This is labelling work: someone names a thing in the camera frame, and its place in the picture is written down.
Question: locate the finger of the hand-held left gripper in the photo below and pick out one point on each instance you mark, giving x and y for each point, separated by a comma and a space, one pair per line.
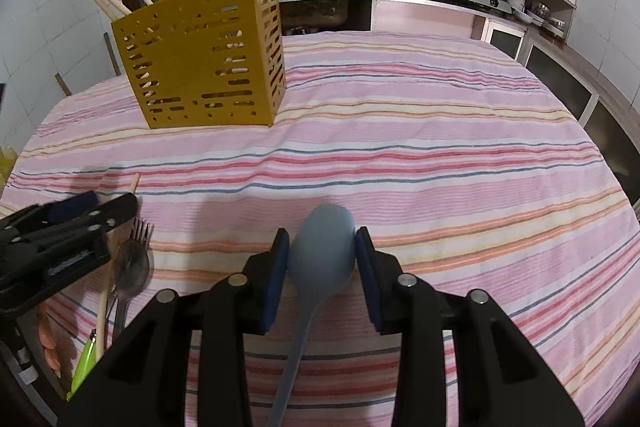
117, 207
70, 204

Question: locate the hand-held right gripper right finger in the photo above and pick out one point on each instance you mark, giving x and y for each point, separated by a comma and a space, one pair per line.
367, 277

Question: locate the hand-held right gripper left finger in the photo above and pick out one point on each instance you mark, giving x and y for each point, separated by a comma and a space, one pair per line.
277, 277

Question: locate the light blue spoon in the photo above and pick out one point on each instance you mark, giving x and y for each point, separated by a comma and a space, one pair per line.
322, 252

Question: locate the metal fork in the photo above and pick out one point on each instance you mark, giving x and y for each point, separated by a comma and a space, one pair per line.
132, 267

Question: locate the single wooden chopstick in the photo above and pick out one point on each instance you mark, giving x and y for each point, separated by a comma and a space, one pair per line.
102, 322

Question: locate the green frog utensil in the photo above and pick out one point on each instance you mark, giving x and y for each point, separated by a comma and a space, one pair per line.
82, 364

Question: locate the yellow perforated utensil holder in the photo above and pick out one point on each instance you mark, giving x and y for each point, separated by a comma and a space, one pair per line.
200, 72

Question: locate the yellow plastic bag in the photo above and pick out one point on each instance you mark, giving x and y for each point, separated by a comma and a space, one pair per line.
5, 164

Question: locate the wooden stick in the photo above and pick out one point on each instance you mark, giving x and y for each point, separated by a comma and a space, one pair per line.
62, 84
112, 54

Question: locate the steel sink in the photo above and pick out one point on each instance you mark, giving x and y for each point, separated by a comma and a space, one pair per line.
312, 12

